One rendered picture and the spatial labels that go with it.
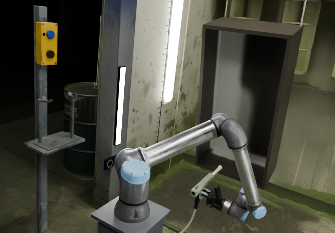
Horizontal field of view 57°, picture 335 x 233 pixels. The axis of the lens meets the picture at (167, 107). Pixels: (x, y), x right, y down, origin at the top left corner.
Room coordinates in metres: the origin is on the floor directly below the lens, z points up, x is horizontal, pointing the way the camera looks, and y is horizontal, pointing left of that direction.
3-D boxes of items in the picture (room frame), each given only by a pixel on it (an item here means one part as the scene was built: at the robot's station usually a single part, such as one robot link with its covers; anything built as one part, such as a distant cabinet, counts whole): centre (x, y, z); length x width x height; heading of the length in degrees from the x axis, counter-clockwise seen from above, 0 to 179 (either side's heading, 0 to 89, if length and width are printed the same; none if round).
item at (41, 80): (1.98, 0.84, 0.82); 0.06 x 0.06 x 1.64; 60
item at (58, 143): (1.90, 0.70, 0.95); 0.26 x 0.15 x 0.32; 150
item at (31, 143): (1.91, 0.72, 0.78); 0.31 x 0.23 x 0.01; 150
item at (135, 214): (1.44, 0.13, 0.69); 0.19 x 0.19 x 0.10
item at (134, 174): (1.45, 0.13, 0.83); 0.17 x 0.15 x 0.18; 18
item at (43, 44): (1.95, 0.79, 1.42); 0.12 x 0.06 x 0.26; 150
